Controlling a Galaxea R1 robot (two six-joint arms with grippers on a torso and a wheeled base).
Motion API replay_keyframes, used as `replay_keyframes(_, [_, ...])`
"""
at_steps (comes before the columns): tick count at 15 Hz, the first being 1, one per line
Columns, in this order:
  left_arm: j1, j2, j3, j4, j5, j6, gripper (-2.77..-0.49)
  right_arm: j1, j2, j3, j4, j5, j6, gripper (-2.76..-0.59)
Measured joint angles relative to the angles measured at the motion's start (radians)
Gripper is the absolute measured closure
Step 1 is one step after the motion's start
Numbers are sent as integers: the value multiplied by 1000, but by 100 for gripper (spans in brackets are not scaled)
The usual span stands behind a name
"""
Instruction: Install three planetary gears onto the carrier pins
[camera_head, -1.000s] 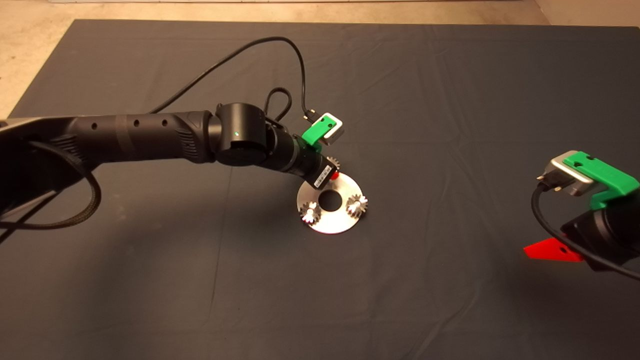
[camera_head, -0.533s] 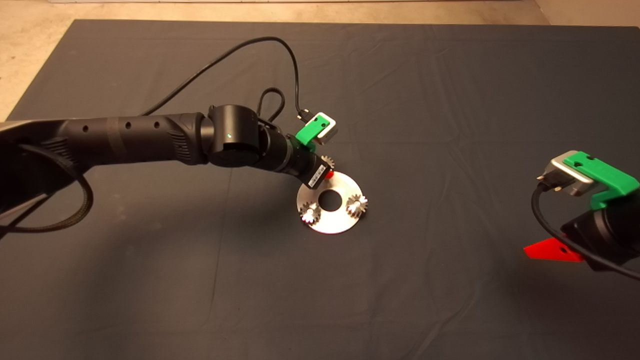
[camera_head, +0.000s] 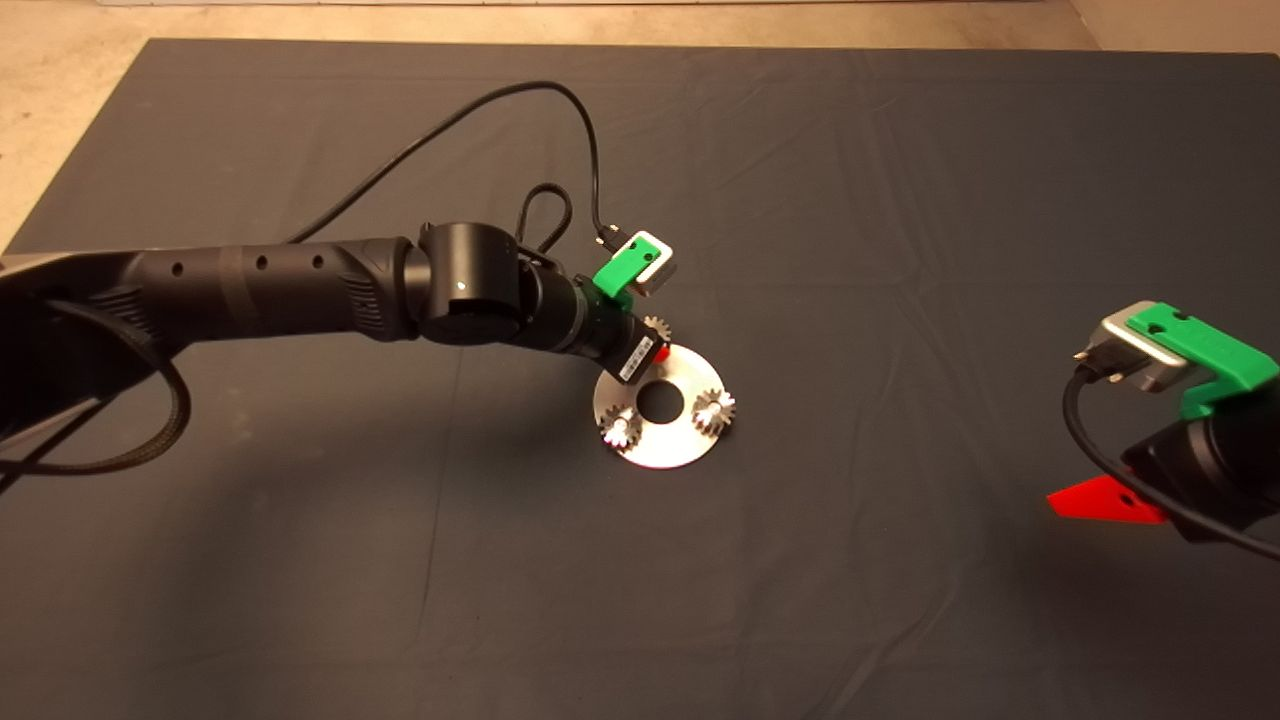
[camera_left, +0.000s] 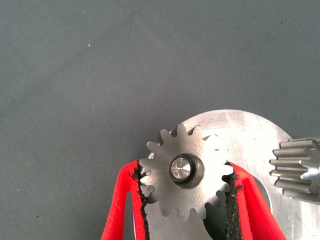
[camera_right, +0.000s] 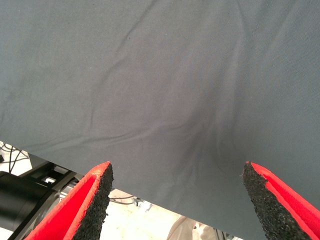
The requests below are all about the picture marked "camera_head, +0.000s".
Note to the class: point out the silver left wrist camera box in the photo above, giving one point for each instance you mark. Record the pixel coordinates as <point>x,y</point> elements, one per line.
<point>662,268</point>

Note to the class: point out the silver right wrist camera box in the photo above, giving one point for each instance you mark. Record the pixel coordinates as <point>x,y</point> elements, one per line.
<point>1125,345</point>

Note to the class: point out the green right camera mount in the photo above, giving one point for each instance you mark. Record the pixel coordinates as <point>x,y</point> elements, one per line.
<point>1215,355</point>

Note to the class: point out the dark grey table cloth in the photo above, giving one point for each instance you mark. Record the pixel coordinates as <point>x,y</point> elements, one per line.
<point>900,200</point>

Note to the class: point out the small steel planetary gear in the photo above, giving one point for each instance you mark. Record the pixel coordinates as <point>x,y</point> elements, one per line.
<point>657,326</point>
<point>712,408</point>
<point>620,430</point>

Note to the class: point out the round metal carrier plate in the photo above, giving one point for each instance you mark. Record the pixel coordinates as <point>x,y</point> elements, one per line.
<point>665,445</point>

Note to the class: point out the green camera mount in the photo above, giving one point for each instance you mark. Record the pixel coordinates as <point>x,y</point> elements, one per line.
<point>1215,355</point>
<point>625,268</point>

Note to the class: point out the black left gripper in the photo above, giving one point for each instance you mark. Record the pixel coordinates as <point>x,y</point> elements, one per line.
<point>635,350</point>

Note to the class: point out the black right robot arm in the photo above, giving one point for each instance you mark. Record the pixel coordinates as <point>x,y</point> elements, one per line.
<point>1250,460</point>

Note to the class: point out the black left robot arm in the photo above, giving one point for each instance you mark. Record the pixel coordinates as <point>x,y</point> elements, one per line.
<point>300,290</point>

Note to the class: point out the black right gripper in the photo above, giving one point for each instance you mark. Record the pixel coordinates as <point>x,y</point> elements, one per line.
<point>1175,490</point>

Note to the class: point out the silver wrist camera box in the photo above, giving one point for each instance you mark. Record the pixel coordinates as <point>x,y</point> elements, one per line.
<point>1125,345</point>
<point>662,268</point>

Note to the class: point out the green left camera mount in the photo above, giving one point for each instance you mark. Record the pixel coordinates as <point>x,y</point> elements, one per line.
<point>625,268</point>

